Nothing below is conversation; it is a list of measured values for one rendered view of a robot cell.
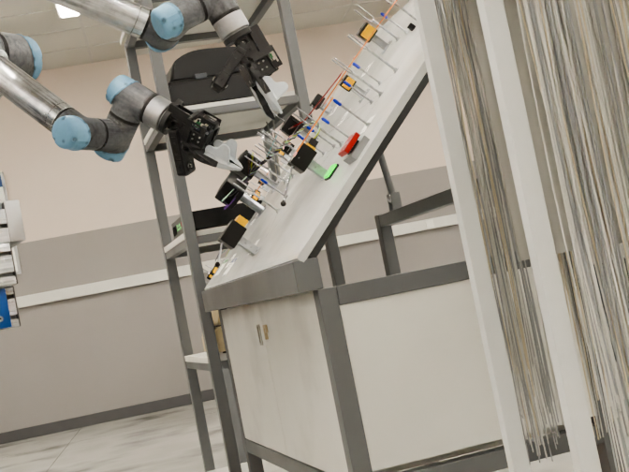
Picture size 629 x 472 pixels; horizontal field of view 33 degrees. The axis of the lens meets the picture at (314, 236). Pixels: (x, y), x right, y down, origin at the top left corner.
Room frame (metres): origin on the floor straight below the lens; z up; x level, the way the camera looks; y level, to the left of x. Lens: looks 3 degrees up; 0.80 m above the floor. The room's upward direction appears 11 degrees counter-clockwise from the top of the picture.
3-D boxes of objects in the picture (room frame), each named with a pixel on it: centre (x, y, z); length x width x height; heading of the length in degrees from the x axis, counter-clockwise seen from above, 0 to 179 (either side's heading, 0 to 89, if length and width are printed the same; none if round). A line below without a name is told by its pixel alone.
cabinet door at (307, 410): (2.44, 0.10, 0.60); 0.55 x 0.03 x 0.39; 16
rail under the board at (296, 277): (2.70, 0.19, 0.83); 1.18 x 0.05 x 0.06; 16
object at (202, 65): (3.54, 0.27, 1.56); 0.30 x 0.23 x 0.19; 108
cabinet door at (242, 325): (2.97, 0.24, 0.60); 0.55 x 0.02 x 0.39; 16
